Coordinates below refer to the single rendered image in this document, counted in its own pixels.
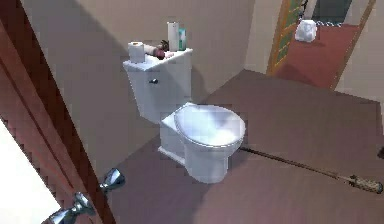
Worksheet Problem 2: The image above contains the white tall cylinder bottle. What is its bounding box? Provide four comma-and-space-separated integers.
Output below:
166, 20, 180, 53

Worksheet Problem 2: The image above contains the white toilet paper roll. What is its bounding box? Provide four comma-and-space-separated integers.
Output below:
127, 40, 146, 64

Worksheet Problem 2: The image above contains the teal box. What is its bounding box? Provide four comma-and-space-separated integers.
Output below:
178, 27, 187, 52

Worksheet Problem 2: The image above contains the brown wooden room door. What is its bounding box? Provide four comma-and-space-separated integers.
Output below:
0, 0, 117, 224

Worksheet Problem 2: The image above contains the silver door knob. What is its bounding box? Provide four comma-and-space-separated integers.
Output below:
99, 167, 126, 194
42, 191, 96, 224

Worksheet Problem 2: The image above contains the white lumpy bag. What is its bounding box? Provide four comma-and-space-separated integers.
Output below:
294, 19, 318, 43

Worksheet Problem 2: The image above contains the dark red plunger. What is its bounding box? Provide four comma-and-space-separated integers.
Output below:
143, 39, 170, 61

